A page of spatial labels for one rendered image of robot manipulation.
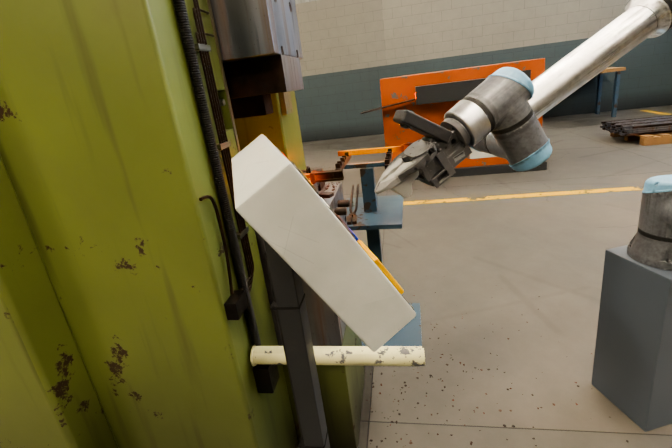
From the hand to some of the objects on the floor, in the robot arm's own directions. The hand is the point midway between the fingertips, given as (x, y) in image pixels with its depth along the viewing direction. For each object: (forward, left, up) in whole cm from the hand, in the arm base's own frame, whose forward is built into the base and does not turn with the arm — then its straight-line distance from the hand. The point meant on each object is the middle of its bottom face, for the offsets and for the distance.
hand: (378, 186), depth 73 cm
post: (+21, +11, -107) cm, 110 cm away
